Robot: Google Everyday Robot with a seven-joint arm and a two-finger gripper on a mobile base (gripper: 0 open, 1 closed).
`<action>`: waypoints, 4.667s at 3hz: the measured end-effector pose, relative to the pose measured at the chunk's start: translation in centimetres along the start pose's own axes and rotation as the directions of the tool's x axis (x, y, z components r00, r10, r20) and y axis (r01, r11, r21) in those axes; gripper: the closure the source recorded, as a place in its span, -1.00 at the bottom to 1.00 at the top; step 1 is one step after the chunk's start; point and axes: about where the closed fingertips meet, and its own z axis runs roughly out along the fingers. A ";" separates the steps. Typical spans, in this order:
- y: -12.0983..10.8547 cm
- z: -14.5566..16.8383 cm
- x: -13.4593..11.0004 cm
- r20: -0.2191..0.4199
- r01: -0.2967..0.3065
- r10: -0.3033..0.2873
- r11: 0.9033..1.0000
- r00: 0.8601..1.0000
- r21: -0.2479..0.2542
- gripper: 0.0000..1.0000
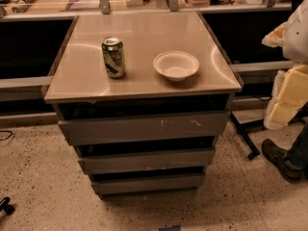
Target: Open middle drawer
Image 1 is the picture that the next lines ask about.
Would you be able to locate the black cable on floor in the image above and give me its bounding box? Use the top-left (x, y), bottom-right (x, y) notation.
top-left (0, 130), bottom-right (14, 141)

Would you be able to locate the dark trouser leg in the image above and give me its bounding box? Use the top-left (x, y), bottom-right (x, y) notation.
top-left (287, 123), bottom-right (308, 178)

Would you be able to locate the black coiled tool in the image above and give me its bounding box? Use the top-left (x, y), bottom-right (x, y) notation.
top-left (12, 0), bottom-right (37, 13)

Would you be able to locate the brown shoe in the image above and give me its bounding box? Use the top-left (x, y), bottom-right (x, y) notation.
top-left (262, 139), bottom-right (302, 184)

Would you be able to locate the white paper bowl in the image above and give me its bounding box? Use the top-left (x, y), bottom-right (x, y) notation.
top-left (153, 51), bottom-right (200, 82)

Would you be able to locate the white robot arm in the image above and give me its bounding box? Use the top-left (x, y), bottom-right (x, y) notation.
top-left (262, 0), bottom-right (308, 130)

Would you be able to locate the black caster wheel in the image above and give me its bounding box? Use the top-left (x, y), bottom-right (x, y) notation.
top-left (0, 197), bottom-right (14, 215)

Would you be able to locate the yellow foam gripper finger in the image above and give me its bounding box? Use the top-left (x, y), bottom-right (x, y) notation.
top-left (262, 22), bottom-right (287, 47)
top-left (264, 64), bottom-right (308, 130)

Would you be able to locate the grey drawer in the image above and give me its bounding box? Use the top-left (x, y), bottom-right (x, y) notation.
top-left (91, 173), bottom-right (205, 195)
top-left (79, 148), bottom-right (216, 174)
top-left (59, 112), bottom-right (229, 145)

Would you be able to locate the grey drawer cabinet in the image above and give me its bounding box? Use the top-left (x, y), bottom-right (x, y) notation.
top-left (44, 12), bottom-right (241, 183)

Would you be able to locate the black metal stand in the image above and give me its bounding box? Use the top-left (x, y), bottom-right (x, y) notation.
top-left (229, 111), bottom-right (308, 161)

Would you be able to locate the green soda can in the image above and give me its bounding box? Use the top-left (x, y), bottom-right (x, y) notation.
top-left (102, 37), bottom-right (126, 78)

